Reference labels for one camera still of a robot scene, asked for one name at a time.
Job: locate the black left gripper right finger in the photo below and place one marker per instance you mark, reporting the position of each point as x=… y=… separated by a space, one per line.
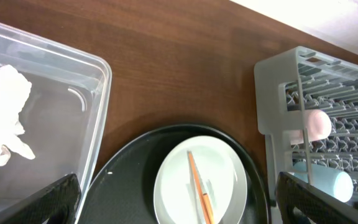
x=300 y=202

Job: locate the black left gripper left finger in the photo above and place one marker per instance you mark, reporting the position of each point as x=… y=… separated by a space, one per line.
x=56 y=203

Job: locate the blue cup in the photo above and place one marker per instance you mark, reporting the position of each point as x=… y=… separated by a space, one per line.
x=333 y=182

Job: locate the pink cup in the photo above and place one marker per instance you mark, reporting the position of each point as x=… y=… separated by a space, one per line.
x=318 y=125

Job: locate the white tissue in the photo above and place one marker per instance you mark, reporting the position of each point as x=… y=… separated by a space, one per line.
x=14 y=92

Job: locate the wooden chopstick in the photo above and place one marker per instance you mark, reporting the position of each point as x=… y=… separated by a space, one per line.
x=208 y=211
x=197 y=179

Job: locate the grey dishwasher rack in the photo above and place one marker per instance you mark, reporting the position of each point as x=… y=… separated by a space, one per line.
x=290 y=83

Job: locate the round black tray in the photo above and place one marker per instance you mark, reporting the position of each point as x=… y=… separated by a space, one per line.
x=122 y=192

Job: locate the clear plastic bin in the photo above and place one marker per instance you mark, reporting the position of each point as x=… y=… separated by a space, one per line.
x=63 y=117

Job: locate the grey plate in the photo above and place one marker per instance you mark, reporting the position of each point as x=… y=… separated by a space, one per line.
x=222 y=177

